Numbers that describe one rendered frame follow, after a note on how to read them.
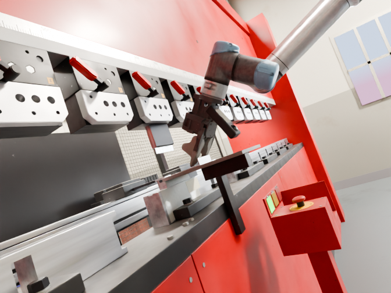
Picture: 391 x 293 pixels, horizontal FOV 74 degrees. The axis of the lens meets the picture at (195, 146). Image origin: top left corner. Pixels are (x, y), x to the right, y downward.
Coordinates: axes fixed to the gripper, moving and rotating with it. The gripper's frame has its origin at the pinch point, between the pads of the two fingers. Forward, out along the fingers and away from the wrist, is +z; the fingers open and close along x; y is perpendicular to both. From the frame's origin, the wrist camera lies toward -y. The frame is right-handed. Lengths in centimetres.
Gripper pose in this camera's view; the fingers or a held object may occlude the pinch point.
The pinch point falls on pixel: (199, 162)
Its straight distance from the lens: 79.9
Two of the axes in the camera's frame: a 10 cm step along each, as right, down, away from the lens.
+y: -8.5, -3.5, 4.0
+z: -2.7, 9.3, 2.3
